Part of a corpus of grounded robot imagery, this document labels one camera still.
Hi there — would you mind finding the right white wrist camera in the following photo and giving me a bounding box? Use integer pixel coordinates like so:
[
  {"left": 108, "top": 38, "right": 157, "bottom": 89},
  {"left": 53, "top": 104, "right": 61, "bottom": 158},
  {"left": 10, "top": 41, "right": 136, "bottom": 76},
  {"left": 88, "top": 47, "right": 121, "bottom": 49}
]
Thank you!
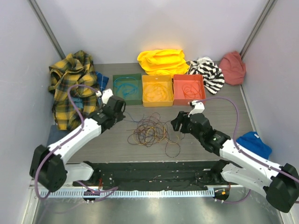
[{"left": 188, "top": 100, "right": 205, "bottom": 117}]

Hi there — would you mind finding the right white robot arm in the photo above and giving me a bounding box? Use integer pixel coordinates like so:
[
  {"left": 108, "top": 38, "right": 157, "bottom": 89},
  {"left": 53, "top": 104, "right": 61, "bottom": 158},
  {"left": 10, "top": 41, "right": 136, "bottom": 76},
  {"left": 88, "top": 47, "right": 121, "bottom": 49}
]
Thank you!
[{"left": 171, "top": 111, "right": 299, "bottom": 213}]

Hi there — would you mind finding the red plastic bin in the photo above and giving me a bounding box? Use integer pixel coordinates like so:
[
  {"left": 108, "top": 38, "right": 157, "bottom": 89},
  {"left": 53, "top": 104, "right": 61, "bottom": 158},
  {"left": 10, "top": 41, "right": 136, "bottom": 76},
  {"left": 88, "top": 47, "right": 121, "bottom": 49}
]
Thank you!
[{"left": 173, "top": 74, "right": 206, "bottom": 106}]

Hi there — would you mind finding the blue cloth right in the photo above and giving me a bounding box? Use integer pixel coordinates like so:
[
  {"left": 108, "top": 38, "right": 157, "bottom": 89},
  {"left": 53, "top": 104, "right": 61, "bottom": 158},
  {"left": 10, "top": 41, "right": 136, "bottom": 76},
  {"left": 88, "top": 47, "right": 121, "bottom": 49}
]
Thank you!
[{"left": 236, "top": 132, "right": 272, "bottom": 159}]

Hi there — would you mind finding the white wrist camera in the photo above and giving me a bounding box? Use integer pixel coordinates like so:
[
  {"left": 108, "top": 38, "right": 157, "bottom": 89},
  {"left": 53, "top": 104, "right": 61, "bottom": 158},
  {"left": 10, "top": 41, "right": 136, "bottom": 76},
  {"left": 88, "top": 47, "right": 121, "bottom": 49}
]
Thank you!
[
  {"left": 188, "top": 100, "right": 205, "bottom": 117},
  {"left": 95, "top": 88, "right": 113, "bottom": 104}
]

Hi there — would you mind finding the tangled dark cables pile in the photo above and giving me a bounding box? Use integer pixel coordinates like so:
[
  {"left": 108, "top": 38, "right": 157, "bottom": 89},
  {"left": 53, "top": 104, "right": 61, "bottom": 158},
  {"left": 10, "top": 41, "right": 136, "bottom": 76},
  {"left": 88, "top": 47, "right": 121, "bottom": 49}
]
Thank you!
[{"left": 123, "top": 112, "right": 185, "bottom": 159}]

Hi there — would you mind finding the green plastic bin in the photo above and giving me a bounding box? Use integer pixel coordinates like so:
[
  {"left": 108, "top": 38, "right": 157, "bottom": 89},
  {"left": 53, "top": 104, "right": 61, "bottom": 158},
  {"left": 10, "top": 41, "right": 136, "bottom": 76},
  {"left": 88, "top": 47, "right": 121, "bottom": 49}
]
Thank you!
[{"left": 112, "top": 73, "right": 142, "bottom": 105}]

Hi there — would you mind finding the grey blue folded cloth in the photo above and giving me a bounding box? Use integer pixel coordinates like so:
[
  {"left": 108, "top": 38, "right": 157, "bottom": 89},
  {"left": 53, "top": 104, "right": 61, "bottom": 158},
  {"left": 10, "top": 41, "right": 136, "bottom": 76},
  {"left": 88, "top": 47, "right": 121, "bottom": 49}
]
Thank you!
[{"left": 46, "top": 125, "right": 69, "bottom": 146}]

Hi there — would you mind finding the blue cable in bin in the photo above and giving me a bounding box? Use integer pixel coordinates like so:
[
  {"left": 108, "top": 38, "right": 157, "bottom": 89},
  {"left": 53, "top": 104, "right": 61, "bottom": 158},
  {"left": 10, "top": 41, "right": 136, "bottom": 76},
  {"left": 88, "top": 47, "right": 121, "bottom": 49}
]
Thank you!
[{"left": 113, "top": 77, "right": 138, "bottom": 98}]

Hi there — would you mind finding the blue checked cloth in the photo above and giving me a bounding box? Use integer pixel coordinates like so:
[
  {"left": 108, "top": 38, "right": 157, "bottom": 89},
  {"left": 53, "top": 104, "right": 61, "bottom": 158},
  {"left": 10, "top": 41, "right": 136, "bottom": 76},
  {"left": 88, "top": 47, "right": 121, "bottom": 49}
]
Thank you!
[{"left": 95, "top": 71, "right": 109, "bottom": 92}]

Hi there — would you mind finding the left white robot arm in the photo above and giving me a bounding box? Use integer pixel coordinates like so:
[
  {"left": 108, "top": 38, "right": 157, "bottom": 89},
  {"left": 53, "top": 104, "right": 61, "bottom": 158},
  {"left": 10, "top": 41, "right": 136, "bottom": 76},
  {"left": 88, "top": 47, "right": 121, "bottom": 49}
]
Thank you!
[{"left": 29, "top": 95, "right": 126, "bottom": 193}]

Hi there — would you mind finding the yellow plaid shirt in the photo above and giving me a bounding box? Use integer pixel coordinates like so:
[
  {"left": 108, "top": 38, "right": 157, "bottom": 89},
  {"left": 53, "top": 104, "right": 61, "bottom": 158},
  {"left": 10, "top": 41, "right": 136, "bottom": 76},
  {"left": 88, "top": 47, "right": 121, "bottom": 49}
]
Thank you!
[{"left": 48, "top": 50, "right": 100, "bottom": 131}]

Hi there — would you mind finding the pink red cloth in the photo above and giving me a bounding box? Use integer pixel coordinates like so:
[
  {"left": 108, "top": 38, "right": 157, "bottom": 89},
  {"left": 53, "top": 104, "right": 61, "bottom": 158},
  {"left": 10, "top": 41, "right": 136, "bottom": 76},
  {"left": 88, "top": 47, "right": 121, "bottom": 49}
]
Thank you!
[{"left": 219, "top": 51, "right": 246, "bottom": 85}]

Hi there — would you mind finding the black base mat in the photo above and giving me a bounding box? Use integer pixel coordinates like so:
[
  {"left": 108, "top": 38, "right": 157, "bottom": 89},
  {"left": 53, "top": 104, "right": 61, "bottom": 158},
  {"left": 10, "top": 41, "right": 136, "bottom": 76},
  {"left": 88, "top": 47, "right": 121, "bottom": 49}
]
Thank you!
[{"left": 80, "top": 160, "right": 235, "bottom": 191}]

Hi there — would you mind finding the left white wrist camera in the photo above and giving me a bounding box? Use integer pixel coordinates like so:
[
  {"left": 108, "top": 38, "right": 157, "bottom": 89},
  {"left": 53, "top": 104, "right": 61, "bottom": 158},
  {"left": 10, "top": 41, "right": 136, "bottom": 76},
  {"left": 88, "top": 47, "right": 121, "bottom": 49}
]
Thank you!
[{"left": 95, "top": 88, "right": 113, "bottom": 104}]

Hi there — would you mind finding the black white striped cloth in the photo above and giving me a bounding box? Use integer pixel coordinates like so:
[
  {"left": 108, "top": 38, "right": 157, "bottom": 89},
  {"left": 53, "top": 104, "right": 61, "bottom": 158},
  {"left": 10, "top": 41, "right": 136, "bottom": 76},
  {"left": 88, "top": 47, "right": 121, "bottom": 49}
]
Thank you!
[{"left": 187, "top": 56, "right": 225, "bottom": 95}]

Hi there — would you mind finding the white slotted cable duct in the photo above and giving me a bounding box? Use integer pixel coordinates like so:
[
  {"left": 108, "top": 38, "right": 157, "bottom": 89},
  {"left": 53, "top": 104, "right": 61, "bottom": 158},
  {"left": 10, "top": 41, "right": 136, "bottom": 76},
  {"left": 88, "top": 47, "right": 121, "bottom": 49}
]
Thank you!
[{"left": 48, "top": 188, "right": 214, "bottom": 198}]

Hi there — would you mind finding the yellow plastic bin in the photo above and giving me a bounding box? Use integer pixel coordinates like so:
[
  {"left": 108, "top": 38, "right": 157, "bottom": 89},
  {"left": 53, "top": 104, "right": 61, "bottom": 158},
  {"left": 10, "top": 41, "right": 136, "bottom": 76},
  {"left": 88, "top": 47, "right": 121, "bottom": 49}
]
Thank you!
[{"left": 142, "top": 75, "right": 174, "bottom": 107}]

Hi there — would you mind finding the yellow cloth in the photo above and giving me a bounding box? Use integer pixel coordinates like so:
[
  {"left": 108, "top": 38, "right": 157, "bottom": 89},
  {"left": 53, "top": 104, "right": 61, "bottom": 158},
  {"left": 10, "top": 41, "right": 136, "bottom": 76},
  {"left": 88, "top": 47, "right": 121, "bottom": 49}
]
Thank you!
[{"left": 137, "top": 49, "right": 189, "bottom": 77}]

